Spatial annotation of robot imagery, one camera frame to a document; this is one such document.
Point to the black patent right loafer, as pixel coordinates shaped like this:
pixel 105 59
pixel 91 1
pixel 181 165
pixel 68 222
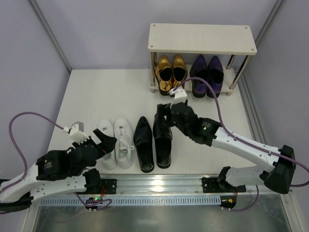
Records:
pixel 163 142

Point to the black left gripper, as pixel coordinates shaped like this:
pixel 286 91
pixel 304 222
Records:
pixel 94 145

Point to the black patent left loafer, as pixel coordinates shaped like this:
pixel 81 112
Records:
pixel 143 141

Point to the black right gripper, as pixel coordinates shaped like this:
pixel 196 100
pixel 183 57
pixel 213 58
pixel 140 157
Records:
pixel 169 114

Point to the purple loafer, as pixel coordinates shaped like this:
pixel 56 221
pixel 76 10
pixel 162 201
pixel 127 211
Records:
pixel 216 75
pixel 199 69

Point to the left corner aluminium post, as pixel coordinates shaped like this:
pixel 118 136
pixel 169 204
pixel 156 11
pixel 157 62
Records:
pixel 51 36

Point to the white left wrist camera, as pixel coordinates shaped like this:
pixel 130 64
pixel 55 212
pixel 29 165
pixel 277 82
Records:
pixel 76 132

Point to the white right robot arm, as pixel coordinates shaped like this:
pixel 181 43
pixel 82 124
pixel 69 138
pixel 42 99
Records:
pixel 273 167

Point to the gold loafer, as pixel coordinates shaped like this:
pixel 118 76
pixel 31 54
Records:
pixel 163 74
pixel 179 70

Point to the corner aluminium post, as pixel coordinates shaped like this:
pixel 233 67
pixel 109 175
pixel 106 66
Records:
pixel 274 12
pixel 51 36

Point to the white right sneaker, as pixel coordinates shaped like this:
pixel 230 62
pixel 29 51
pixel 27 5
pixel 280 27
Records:
pixel 124 146

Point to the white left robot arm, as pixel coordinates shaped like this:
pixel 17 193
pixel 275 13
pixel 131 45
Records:
pixel 58 172

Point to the grey slotted cable duct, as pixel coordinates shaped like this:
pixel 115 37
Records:
pixel 140 200

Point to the white two-tier shoe shelf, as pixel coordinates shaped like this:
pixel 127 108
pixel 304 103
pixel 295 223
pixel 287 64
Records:
pixel 234 40

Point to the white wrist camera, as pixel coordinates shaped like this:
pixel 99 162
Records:
pixel 178 95
pixel 76 132

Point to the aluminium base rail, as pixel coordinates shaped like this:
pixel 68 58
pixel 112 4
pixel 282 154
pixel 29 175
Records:
pixel 126 185

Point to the white left sneaker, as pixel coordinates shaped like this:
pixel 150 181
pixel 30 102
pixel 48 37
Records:
pixel 108 160

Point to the black patent loafer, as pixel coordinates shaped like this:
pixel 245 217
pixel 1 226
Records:
pixel 163 142
pixel 143 141

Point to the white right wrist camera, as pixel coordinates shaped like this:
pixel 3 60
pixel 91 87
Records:
pixel 178 95

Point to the white sneaker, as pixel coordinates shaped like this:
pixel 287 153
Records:
pixel 108 160
pixel 124 146

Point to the right corner aluminium post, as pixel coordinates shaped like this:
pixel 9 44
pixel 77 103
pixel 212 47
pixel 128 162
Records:
pixel 274 12

